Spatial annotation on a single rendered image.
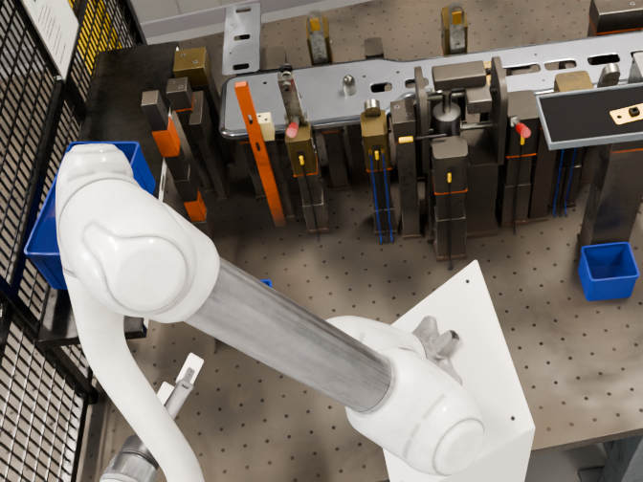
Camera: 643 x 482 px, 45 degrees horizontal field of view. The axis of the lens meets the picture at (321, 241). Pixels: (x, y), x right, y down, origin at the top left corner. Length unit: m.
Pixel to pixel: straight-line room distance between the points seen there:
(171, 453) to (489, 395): 0.59
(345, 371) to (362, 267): 0.82
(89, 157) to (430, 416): 0.64
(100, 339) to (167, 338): 0.77
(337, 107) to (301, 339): 0.92
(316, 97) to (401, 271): 0.48
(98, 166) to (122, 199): 0.13
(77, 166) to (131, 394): 0.36
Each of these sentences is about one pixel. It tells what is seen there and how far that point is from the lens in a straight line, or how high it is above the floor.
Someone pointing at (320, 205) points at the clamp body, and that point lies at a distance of 1.97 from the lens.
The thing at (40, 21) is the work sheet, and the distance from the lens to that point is 1.93.
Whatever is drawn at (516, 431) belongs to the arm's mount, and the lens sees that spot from 1.44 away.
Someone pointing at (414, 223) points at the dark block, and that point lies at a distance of 1.97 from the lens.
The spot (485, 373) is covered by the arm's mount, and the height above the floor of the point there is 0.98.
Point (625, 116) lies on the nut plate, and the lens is 1.67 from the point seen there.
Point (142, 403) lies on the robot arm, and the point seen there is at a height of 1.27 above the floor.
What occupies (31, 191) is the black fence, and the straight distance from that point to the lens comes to 1.76.
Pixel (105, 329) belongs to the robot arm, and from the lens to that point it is 1.20.
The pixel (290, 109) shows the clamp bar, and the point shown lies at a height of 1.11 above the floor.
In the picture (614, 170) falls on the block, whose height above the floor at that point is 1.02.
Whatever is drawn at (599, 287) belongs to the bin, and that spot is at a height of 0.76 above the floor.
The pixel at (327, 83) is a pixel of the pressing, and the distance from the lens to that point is 1.99.
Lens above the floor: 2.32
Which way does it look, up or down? 53 degrees down
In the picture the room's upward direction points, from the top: 13 degrees counter-clockwise
